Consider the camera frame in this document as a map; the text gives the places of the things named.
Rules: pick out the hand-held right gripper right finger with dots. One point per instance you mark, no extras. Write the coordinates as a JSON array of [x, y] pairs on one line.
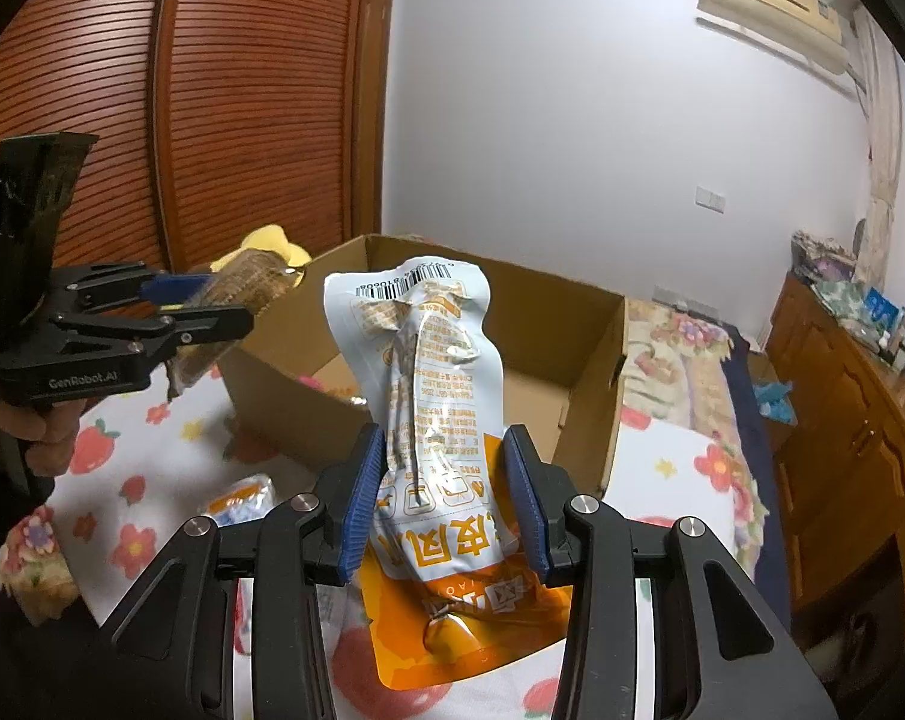
[[527, 495]]

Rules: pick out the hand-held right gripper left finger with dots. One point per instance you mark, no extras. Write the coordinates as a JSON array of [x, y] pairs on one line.
[[362, 495]]

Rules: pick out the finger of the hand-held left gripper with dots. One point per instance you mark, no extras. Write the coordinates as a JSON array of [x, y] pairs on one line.
[[175, 289], [212, 324]]

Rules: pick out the brown biscuit packet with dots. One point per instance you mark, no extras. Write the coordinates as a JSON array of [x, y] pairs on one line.
[[254, 281]]

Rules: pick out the light blue orange snack pouch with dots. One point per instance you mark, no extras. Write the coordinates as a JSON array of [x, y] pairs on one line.
[[437, 360]]

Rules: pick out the cardboard box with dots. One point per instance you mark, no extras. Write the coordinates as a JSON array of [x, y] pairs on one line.
[[542, 330]]

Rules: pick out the person's left hand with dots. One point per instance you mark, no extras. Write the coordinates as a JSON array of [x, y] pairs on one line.
[[55, 435]]

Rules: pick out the yellow plush toy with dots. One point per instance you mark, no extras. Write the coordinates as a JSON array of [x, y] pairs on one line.
[[269, 240]]

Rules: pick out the clear orange blue snack packet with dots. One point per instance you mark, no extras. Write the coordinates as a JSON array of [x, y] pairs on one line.
[[239, 499]]

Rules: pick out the white flower-print bedsheet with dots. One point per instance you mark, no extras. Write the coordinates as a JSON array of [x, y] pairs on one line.
[[647, 457]]

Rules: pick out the floral quilt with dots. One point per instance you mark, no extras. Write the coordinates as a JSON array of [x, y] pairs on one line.
[[677, 360]]

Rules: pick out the wooden louvred wardrobe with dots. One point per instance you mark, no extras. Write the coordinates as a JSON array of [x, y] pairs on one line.
[[257, 90]]

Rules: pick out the dark blue blanket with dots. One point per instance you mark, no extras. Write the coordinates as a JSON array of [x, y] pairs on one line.
[[745, 420]]

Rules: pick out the blue cloth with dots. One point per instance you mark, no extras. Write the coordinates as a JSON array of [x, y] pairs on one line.
[[773, 401]]

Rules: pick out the wooden door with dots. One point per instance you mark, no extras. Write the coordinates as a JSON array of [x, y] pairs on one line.
[[377, 90]]

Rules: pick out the wooden sideboard cabinet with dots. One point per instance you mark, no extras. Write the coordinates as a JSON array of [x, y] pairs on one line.
[[835, 405]]

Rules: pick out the green patterned cloth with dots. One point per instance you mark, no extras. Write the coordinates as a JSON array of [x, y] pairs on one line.
[[842, 304]]

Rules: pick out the pile of floral bags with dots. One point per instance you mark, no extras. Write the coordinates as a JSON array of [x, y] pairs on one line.
[[824, 255]]

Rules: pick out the blue carton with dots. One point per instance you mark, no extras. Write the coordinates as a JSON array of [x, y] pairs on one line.
[[885, 309]]

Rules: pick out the patterned cream curtain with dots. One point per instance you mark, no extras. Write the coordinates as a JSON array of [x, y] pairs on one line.
[[884, 165]]

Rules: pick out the white wall switch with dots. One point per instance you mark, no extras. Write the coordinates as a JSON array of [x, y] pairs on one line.
[[710, 197]]

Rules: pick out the wall air conditioner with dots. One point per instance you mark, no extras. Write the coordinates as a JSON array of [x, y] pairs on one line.
[[767, 7]]

